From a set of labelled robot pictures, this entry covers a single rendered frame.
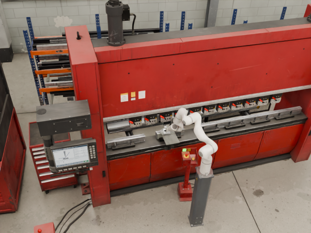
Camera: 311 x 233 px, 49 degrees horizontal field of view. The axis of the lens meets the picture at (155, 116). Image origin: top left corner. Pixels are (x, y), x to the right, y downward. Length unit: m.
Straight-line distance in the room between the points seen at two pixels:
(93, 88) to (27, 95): 3.69
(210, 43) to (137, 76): 0.90
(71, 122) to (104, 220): 1.90
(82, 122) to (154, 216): 2.01
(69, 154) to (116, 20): 1.43
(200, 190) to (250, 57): 1.71
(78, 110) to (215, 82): 1.79
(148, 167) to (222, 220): 1.24
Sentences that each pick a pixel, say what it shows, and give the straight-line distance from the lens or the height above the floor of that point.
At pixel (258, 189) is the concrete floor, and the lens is 5.39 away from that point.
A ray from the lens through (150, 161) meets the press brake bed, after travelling 4.68.
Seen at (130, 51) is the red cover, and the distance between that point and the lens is 3.64.
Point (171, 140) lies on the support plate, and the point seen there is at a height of 1.00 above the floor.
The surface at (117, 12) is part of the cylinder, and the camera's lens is 3.51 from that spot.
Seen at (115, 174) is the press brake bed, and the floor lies 0.47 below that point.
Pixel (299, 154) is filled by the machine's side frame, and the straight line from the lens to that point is 5.85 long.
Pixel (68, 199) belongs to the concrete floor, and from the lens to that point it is 5.11.
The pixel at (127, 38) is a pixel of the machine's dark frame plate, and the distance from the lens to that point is 3.82.
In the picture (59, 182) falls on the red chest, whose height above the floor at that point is 0.24.
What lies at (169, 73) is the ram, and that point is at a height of 1.90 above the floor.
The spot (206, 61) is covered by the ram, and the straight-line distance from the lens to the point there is 4.05.
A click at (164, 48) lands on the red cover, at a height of 2.24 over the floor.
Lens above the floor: 4.02
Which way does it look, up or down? 40 degrees down
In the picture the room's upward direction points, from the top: 2 degrees clockwise
